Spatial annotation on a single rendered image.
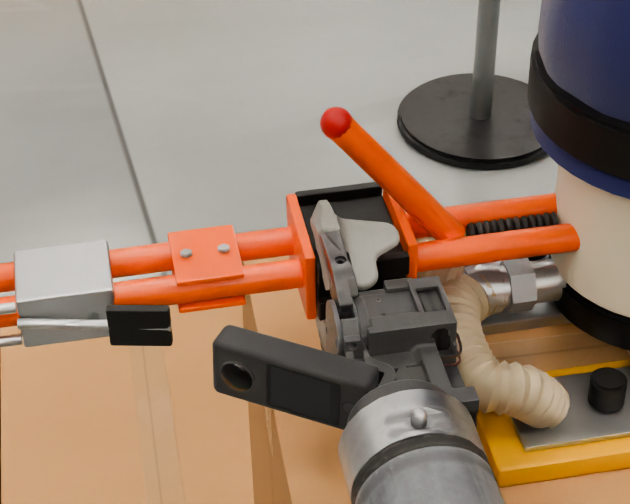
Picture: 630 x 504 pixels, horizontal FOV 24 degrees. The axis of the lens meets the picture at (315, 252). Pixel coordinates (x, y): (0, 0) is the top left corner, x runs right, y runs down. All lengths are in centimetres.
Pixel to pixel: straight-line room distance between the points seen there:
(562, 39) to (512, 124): 249
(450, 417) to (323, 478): 22
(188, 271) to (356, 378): 18
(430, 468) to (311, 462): 26
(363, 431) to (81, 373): 117
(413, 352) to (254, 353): 11
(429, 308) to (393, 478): 17
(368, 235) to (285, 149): 240
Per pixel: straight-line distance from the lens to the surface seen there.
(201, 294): 107
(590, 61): 100
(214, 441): 194
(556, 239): 111
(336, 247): 102
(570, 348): 122
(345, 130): 103
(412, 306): 101
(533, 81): 107
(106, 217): 326
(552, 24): 103
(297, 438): 113
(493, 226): 112
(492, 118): 353
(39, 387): 204
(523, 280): 115
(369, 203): 112
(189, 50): 385
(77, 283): 106
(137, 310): 103
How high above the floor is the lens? 192
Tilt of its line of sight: 38 degrees down
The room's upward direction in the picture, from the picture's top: straight up
